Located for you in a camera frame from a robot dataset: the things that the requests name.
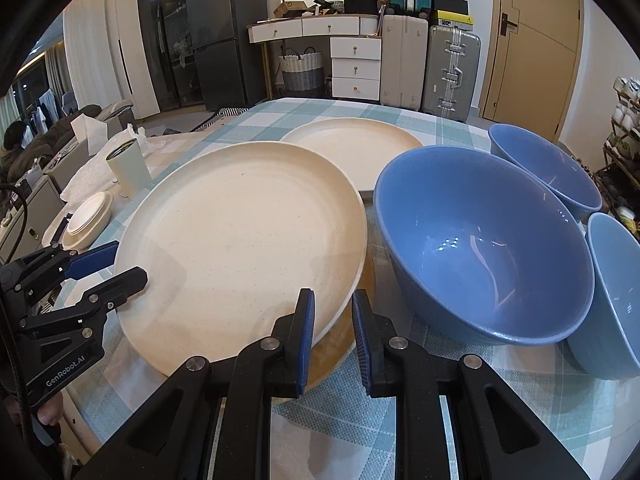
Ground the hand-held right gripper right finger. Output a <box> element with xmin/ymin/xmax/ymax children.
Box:
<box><xmin>351</xmin><ymin>290</ymin><xmax>591</xmax><ymax>480</ymax></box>

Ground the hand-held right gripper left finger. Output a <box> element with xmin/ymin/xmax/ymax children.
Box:
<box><xmin>75</xmin><ymin>287</ymin><xmax>317</xmax><ymax>480</ymax></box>

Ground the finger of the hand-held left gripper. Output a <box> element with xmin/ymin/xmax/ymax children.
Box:
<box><xmin>17</xmin><ymin>266</ymin><xmax>149</xmax><ymax>335</ymax></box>
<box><xmin>0</xmin><ymin>241</ymin><xmax>120</xmax><ymax>306</ymax></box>

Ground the large cream plate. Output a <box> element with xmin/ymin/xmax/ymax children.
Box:
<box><xmin>114</xmin><ymin>141</ymin><xmax>368</xmax><ymax>378</ymax></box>

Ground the light blue bowl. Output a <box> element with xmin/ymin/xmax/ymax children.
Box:
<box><xmin>566</xmin><ymin>212</ymin><xmax>640</xmax><ymax>381</ymax></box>

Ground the stack of small cream plates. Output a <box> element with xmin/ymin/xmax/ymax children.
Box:
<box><xmin>67</xmin><ymin>191</ymin><xmax>113</xmax><ymax>236</ymax></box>

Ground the person's left hand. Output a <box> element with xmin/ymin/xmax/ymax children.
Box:
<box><xmin>37</xmin><ymin>399</ymin><xmax>64</xmax><ymax>429</ymax></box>

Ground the small cream plate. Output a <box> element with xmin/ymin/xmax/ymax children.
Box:
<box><xmin>62</xmin><ymin>210</ymin><xmax>112</xmax><ymax>252</ymax></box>

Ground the tan round table mat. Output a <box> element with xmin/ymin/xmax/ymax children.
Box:
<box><xmin>300</xmin><ymin>260</ymin><xmax>377</xmax><ymax>395</ymax></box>

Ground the grey cabinet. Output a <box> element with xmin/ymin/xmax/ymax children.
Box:
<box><xmin>0</xmin><ymin>175</ymin><xmax>63</xmax><ymax>261</ymax></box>

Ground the pale green canister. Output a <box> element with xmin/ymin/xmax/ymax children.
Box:
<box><xmin>104</xmin><ymin>138</ymin><xmax>152</xmax><ymax>196</ymax></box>

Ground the white tissue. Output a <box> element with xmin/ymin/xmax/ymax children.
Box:
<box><xmin>70</xmin><ymin>115</ymin><xmax>109</xmax><ymax>157</ymax></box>

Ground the dark jacket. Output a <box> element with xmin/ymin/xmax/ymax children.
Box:
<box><xmin>0</xmin><ymin>120</ymin><xmax>57</xmax><ymax>182</ymax></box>

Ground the striped border rug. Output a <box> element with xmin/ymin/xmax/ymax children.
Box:
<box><xmin>192</xmin><ymin>106</ymin><xmax>251</xmax><ymax>133</ymax></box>

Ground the dark glass cabinet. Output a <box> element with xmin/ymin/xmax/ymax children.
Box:
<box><xmin>136</xmin><ymin>0</ymin><xmax>201</xmax><ymax>113</ymax></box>

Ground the checked teal tablecloth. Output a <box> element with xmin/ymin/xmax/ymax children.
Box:
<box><xmin>50</xmin><ymin>97</ymin><xmax>640</xmax><ymax>480</ymax></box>

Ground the dark grey refrigerator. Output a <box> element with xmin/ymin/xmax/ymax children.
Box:
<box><xmin>185</xmin><ymin>0</ymin><xmax>268</xmax><ymax>111</ymax></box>

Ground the woven laundry basket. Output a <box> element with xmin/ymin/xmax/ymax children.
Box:
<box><xmin>278</xmin><ymin>46</ymin><xmax>326</xmax><ymax>93</ymax></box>

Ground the white vanity desk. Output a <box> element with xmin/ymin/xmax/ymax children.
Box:
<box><xmin>248</xmin><ymin>14</ymin><xmax>383</xmax><ymax>101</ymax></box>

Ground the silver suitcase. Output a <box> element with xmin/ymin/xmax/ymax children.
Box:
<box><xmin>421</xmin><ymin>24</ymin><xmax>482</xmax><ymax>122</ymax></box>

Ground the cream suitcase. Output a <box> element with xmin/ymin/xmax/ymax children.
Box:
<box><xmin>380</xmin><ymin>12</ymin><xmax>430</xmax><ymax>111</ymax></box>

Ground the wooden shoe rack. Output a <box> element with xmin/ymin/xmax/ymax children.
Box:
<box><xmin>597</xmin><ymin>76</ymin><xmax>640</xmax><ymax>233</ymax></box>

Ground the tan wooden door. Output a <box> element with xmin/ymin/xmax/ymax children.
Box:
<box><xmin>481</xmin><ymin>0</ymin><xmax>585</xmax><ymax>136</ymax></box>

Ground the black cable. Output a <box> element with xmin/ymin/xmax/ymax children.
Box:
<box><xmin>0</xmin><ymin>330</ymin><xmax>41</xmax><ymax>461</ymax></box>

